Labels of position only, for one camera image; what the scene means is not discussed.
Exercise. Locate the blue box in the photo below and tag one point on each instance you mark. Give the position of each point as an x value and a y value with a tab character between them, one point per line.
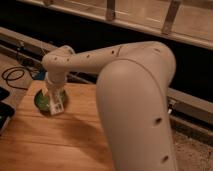
40	76

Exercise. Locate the black device at left edge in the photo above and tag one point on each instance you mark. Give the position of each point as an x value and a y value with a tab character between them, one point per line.
6	110

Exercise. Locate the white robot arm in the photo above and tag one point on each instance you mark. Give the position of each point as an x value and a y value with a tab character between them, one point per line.
131	97

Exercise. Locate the green ceramic bowl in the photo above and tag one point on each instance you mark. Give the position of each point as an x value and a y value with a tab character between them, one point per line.
38	101

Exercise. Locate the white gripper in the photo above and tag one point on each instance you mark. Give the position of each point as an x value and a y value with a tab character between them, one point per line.
52	88

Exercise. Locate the white labelled plastic bottle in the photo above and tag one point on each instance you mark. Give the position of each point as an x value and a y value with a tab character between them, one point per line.
55	104

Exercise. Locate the metal window frame rail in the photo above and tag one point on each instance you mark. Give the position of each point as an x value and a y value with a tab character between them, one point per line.
187	21

